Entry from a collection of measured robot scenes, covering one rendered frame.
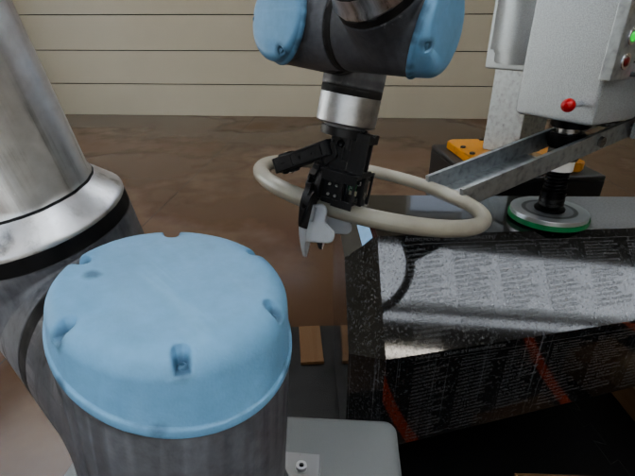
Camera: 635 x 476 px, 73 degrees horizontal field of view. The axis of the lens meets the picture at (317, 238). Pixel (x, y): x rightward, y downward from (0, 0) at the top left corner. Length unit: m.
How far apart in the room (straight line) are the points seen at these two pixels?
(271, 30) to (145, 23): 7.33
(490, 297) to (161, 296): 1.05
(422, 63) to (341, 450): 0.45
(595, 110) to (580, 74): 0.09
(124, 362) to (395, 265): 0.99
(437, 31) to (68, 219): 0.35
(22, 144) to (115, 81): 7.81
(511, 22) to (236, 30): 5.69
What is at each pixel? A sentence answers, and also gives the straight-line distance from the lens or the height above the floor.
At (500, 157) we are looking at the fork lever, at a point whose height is 1.01.
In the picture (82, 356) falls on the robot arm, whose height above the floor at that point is 1.17.
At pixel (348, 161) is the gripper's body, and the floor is 1.14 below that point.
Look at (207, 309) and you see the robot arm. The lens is 0.27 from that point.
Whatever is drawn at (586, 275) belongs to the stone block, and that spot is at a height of 0.71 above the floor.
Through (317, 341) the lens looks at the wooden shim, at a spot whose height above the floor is 0.03.
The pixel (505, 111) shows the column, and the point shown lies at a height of 0.97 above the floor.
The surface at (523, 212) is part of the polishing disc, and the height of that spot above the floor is 0.84.
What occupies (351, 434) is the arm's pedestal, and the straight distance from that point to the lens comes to 0.61.
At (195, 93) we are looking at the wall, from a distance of 7.69.
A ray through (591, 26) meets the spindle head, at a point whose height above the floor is 1.32.
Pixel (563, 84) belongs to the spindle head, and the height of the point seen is 1.19.
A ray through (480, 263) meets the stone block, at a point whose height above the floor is 0.74.
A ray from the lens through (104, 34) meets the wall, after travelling 8.15.
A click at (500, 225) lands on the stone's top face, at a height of 0.80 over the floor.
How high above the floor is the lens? 1.32
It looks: 26 degrees down
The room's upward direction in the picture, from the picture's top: straight up
